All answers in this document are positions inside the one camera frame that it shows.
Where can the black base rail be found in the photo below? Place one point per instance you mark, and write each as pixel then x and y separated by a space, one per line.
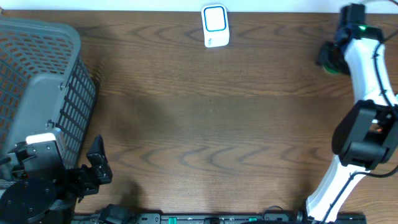
pixel 116 214

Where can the green lid jar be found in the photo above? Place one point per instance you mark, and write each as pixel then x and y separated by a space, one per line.
pixel 330 70

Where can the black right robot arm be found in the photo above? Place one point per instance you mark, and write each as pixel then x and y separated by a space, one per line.
pixel 367 135

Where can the white black barcode scanner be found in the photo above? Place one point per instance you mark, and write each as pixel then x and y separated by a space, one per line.
pixel 215 25

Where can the dark grey plastic basket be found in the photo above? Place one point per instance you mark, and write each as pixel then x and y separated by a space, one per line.
pixel 44 85

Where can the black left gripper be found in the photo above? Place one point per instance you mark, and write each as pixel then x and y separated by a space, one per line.
pixel 99 170

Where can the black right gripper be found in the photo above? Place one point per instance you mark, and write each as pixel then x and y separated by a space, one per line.
pixel 324 55

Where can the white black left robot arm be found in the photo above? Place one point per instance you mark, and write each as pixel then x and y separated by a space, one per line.
pixel 47 190

